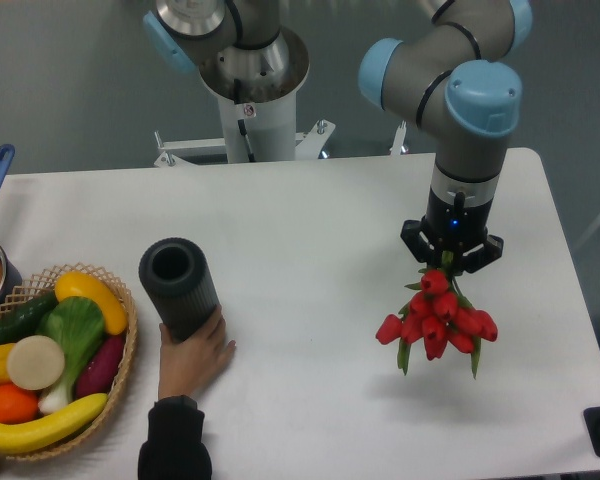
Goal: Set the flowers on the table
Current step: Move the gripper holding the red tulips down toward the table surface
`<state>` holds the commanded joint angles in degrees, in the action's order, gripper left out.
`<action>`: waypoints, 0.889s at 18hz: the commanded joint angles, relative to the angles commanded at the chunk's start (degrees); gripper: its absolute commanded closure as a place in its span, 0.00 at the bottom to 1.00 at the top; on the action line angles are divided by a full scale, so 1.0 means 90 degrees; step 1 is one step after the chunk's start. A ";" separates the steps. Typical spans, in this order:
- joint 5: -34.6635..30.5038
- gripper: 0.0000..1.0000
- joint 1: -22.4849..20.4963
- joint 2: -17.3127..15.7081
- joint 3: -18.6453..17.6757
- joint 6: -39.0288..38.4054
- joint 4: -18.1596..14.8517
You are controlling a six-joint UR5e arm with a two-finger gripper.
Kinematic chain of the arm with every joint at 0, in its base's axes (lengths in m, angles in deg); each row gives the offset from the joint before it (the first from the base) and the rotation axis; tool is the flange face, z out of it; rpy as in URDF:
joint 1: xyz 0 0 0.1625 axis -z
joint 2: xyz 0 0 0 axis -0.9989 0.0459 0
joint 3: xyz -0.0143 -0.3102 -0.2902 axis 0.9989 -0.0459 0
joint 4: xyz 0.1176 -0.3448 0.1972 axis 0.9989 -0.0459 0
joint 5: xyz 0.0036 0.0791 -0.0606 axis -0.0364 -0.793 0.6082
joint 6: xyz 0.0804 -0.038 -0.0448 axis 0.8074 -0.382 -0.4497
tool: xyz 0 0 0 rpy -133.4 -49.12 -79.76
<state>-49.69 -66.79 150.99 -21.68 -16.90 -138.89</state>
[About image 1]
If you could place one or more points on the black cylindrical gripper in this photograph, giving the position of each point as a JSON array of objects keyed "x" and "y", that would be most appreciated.
[{"x": 444, "y": 227}]

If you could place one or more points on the red tulip bouquet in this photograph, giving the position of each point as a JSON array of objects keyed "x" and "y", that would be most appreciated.
[{"x": 438, "y": 315}]

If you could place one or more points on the dark grey ribbed vase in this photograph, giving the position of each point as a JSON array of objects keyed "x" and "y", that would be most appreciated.
[{"x": 175, "y": 274}]

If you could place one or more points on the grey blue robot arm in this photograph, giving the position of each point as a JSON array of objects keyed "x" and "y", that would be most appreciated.
[{"x": 453, "y": 86}]

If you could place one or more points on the black sleeved forearm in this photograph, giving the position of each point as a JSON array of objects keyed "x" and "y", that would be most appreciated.
[{"x": 174, "y": 448}]

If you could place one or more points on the person's bare hand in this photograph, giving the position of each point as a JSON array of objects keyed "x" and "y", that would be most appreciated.
[{"x": 190, "y": 366}]

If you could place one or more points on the purple sweet potato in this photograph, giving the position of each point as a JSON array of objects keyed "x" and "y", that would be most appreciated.
[{"x": 99, "y": 374}]

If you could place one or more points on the green bok choy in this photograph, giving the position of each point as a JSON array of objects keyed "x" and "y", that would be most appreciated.
[{"x": 76, "y": 324}]

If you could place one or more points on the woven wicker basket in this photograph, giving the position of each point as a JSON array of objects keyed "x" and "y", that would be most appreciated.
[{"x": 43, "y": 282}]

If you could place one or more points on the beige round disc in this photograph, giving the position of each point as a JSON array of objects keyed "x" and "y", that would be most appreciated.
[{"x": 35, "y": 363}]

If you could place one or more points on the green cucumber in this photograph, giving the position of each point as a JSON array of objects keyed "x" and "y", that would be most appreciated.
[{"x": 24, "y": 319}]

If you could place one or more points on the orange fruit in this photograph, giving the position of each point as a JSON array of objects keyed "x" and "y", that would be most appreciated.
[{"x": 17, "y": 405}]

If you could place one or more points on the yellow banana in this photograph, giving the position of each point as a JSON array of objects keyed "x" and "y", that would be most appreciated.
[{"x": 39, "y": 434}]

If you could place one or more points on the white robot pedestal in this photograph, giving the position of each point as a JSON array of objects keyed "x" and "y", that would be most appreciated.
[{"x": 256, "y": 93}]

